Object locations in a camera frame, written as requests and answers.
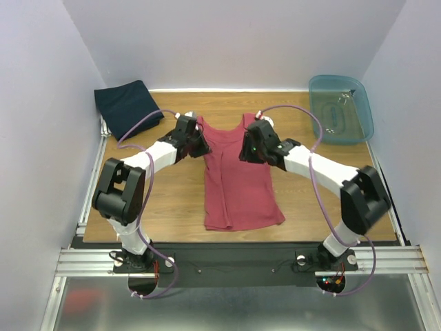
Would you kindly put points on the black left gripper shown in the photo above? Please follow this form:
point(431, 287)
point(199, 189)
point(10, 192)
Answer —
point(204, 148)

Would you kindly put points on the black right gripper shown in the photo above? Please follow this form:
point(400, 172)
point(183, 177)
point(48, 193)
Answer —
point(248, 152)

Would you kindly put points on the maroon tank top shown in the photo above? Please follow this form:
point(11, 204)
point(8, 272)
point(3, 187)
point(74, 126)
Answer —
point(238, 195)

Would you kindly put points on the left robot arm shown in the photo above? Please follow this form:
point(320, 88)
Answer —
point(124, 187)

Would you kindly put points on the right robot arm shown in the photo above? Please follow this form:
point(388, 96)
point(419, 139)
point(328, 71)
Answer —
point(363, 198)

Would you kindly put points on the folded navy tank top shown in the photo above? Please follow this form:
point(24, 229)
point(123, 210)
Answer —
point(129, 107)

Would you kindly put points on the teal plastic bin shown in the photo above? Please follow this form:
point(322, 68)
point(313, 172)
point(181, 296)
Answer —
point(341, 105)

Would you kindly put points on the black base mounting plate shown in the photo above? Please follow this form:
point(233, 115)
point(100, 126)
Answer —
point(166, 272)

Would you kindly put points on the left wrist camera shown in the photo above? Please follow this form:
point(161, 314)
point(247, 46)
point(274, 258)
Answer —
point(187, 114)

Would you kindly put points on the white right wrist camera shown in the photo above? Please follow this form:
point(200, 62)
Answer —
point(261, 116)

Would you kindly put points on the aluminium frame rail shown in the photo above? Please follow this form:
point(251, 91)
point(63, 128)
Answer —
point(388, 260)

